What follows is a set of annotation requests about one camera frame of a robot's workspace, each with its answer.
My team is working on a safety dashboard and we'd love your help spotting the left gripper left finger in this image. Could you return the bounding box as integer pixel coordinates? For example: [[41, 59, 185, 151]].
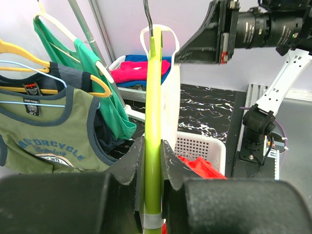
[[0, 137, 144, 234]]

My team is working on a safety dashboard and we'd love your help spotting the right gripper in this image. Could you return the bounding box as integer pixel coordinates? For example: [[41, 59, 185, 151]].
[[175, 0, 240, 64]]

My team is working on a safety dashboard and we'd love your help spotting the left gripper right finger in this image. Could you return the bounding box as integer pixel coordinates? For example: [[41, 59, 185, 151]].
[[160, 140, 312, 234]]

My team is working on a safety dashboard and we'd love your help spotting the lime green hanger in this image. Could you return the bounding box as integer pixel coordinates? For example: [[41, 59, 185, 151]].
[[143, 0, 163, 234]]

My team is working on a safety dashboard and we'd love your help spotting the red tank top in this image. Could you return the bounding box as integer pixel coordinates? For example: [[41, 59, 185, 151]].
[[162, 156, 226, 234]]

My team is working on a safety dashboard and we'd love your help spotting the white camisole top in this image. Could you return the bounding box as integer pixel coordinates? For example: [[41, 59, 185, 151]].
[[140, 24, 180, 149]]

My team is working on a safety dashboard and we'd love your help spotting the olive green tank top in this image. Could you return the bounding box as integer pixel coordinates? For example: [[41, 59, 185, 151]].
[[0, 86, 116, 174]]

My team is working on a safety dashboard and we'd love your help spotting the cream white hanger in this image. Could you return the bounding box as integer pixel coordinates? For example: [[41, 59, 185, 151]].
[[35, 0, 115, 84]]

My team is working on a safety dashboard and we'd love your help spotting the navy blue tank top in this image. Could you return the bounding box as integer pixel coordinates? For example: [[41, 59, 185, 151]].
[[0, 62, 117, 154]]

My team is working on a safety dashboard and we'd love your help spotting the yellow plastic hanger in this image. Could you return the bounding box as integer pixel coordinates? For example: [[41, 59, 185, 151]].
[[0, 40, 112, 98]]

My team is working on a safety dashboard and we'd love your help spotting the white plastic basket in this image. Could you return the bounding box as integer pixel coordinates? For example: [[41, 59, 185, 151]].
[[174, 132, 226, 176]]

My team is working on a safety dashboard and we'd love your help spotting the blue folded shirt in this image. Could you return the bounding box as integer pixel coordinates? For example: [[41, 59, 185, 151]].
[[117, 54, 173, 87]]

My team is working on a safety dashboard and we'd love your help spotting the pink folded shirt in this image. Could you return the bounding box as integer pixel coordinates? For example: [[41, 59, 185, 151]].
[[109, 60, 171, 85]]

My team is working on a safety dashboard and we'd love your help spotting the white side basket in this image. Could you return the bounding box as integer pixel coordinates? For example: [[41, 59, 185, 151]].
[[109, 55, 146, 103]]

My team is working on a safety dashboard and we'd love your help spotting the white clothes rack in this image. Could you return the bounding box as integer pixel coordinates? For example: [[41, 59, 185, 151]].
[[67, 0, 147, 122]]

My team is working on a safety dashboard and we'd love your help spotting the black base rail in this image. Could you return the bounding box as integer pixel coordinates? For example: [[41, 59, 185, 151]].
[[225, 84, 280, 180]]

